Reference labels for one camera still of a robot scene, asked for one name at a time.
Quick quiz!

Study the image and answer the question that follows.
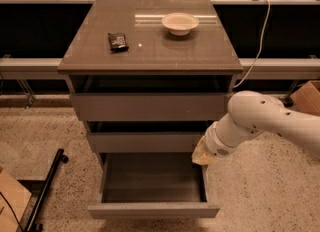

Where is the grey bottom drawer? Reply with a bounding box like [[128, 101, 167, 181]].
[[88, 152, 219, 219]]

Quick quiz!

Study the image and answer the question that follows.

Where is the grey drawer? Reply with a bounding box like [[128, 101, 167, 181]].
[[87, 120, 213, 153], [70, 75, 231, 122], [88, 152, 219, 219]]

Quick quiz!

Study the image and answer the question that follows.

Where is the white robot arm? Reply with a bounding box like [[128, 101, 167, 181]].
[[192, 91, 320, 166]]

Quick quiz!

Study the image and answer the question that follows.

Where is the grey middle drawer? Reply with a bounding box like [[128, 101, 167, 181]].
[[87, 120, 213, 153]]

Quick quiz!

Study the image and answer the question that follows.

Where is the grey drawer cabinet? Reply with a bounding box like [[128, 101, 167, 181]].
[[57, 0, 244, 170]]

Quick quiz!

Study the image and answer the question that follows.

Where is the grey top drawer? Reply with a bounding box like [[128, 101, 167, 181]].
[[70, 75, 231, 122]]

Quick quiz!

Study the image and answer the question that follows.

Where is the cardboard box right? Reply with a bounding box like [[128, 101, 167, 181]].
[[290, 80, 320, 116]]

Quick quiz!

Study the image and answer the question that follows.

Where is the cardboard box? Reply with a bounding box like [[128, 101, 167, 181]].
[[290, 80, 320, 116], [0, 168, 31, 232]]

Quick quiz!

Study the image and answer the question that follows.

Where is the white ceramic bowl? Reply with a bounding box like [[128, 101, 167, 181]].
[[161, 13, 199, 36]]

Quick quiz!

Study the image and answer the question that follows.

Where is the black metal bar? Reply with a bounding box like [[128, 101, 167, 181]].
[[24, 149, 69, 232]]

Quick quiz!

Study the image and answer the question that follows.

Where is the black snack packet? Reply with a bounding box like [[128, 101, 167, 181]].
[[108, 33, 129, 52]]

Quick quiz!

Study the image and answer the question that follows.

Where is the cardboard box left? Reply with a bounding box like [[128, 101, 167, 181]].
[[0, 168, 31, 232]]

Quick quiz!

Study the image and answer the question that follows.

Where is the white cable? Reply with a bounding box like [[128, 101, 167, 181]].
[[233, 0, 272, 89]]

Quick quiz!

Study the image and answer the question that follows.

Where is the black cable left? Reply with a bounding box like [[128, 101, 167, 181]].
[[0, 191, 26, 232]]

